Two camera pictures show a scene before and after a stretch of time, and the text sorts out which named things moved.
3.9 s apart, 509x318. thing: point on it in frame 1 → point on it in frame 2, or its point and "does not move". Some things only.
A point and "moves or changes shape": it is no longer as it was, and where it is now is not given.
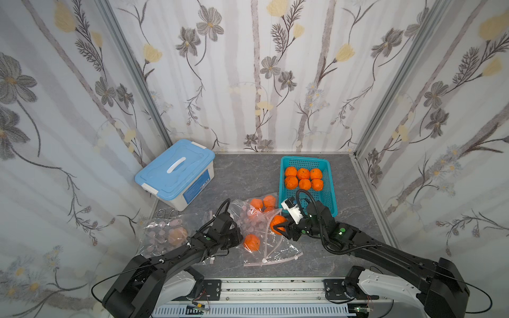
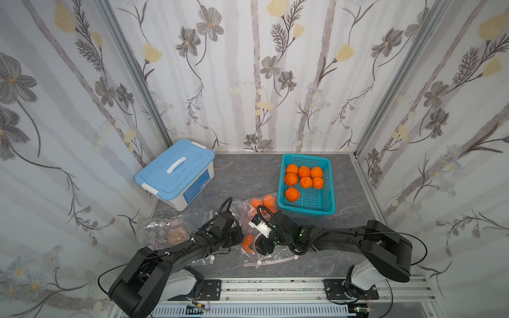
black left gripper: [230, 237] does not move
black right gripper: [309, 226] → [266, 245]
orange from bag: [251, 242] does not move
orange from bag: [317, 184] does not move
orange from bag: [305, 184] does not move
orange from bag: [278, 220] moves or changes shape
